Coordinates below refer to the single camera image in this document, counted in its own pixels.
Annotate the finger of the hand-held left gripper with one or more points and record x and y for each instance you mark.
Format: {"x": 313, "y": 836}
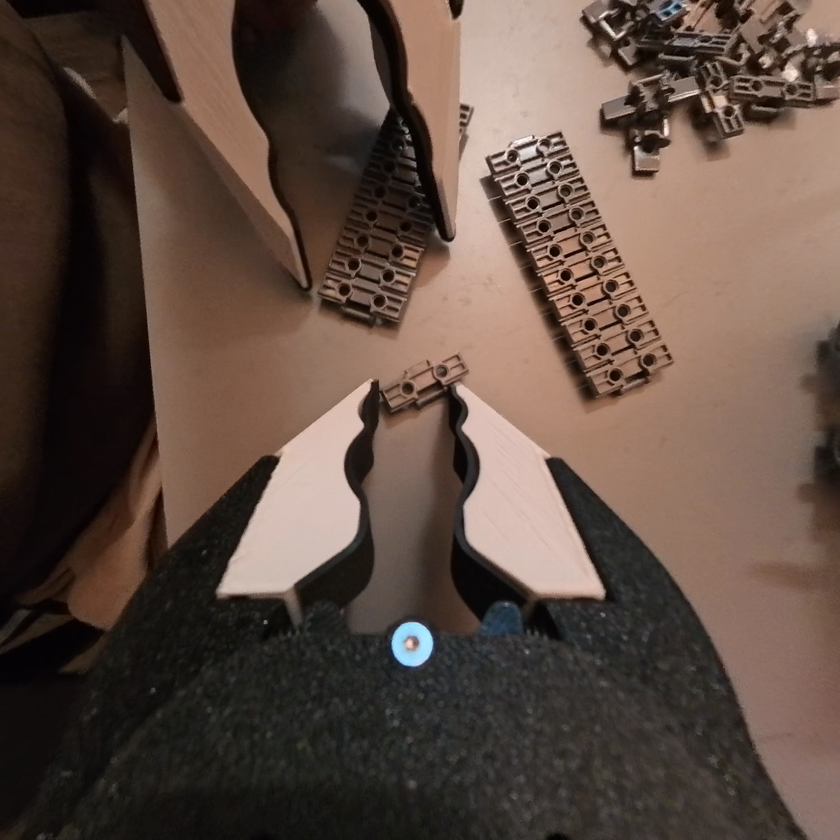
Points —
{"x": 210, "y": 98}
{"x": 426, "y": 79}

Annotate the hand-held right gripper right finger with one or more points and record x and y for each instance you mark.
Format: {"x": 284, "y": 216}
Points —
{"x": 531, "y": 525}

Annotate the single grey track link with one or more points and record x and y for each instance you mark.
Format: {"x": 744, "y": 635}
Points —
{"x": 423, "y": 384}

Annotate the yellow black brick vehicle model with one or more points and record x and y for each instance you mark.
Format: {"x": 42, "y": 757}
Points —
{"x": 828, "y": 394}

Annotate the person's beige trousers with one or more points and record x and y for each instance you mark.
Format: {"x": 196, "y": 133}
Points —
{"x": 98, "y": 577}

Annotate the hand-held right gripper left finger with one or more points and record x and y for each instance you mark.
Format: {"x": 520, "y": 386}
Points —
{"x": 302, "y": 525}

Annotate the short grey track strip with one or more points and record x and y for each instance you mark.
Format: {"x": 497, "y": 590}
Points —
{"x": 374, "y": 262}

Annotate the pile of grey track links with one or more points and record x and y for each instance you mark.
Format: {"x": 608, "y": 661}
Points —
{"x": 709, "y": 72}

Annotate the assembled grey track strip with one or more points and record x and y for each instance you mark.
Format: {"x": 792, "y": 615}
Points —
{"x": 577, "y": 262}

